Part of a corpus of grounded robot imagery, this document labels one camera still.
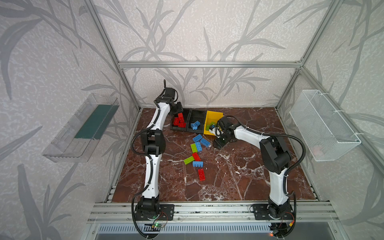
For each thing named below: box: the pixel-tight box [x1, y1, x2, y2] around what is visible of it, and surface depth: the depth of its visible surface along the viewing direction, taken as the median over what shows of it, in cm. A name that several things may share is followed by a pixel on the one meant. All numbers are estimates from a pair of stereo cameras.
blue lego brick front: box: [192, 161, 204, 168], surface depth 90 cm
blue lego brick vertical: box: [196, 141, 203, 152], surface depth 98 cm
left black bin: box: [170, 108, 192, 132], surface depth 107 cm
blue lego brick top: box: [190, 120, 201, 130], surface depth 104 cm
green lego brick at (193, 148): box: [190, 143, 198, 153], surface depth 98 cm
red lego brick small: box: [192, 152, 202, 162], surface depth 94 cm
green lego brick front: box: [183, 156, 195, 165], surface depth 93 cm
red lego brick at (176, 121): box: [173, 117, 180, 126], surface depth 110 cm
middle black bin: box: [186, 108, 206, 134], surface depth 107 cm
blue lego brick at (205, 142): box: [200, 138, 211, 148], surface depth 101 cm
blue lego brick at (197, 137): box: [192, 134, 203, 142], surface depth 103 cm
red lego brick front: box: [198, 168, 206, 181], surface depth 86 cm
